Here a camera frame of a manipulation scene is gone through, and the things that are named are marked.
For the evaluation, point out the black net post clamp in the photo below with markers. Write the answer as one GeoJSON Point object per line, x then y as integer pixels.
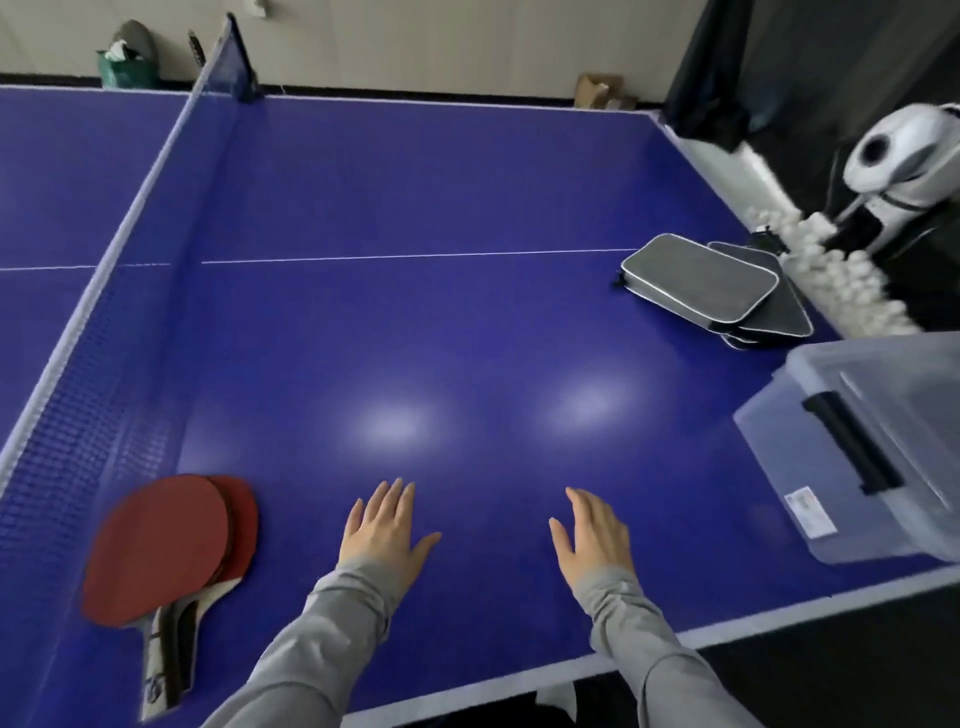
{"type": "Point", "coordinates": [238, 67]}

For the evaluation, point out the blue table tennis net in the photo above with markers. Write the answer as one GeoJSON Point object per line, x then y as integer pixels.
{"type": "Point", "coordinates": [75, 390]}

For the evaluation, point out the grey round lid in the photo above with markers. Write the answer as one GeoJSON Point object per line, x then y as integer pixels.
{"type": "Point", "coordinates": [139, 34]}

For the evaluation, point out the person's left forearm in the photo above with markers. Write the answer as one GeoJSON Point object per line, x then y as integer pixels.
{"type": "Point", "coordinates": [315, 652]}

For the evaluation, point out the green waste bin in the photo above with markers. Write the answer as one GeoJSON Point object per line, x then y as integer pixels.
{"type": "Point", "coordinates": [127, 73]}

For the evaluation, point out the person's right forearm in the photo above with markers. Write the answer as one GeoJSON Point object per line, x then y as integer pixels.
{"type": "Point", "coordinates": [660, 660]}

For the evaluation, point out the brown cardboard box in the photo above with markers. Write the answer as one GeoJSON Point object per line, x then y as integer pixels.
{"type": "Point", "coordinates": [596, 90]}

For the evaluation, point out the clear plastic box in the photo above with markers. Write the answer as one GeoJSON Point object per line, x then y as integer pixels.
{"type": "Point", "coordinates": [787, 465]}

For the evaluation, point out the white ball serving machine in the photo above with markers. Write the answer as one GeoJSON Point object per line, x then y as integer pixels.
{"type": "Point", "coordinates": [900, 150]}

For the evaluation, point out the person's right hand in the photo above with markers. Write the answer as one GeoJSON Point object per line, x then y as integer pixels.
{"type": "Point", "coordinates": [596, 540]}

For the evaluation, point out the pile of white balls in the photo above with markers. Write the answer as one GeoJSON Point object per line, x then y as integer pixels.
{"type": "Point", "coordinates": [847, 277]}

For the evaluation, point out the white ball collection tray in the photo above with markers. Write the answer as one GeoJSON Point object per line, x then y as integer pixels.
{"type": "Point", "coordinates": [720, 165]}

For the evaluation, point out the black table edge clamp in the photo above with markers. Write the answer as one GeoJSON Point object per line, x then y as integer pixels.
{"type": "Point", "coordinates": [766, 240]}

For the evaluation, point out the black stick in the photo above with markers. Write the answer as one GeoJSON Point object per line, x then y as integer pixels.
{"type": "Point", "coordinates": [196, 49]}

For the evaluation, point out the person's left hand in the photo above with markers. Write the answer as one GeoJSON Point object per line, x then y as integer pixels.
{"type": "Point", "coordinates": [382, 532]}

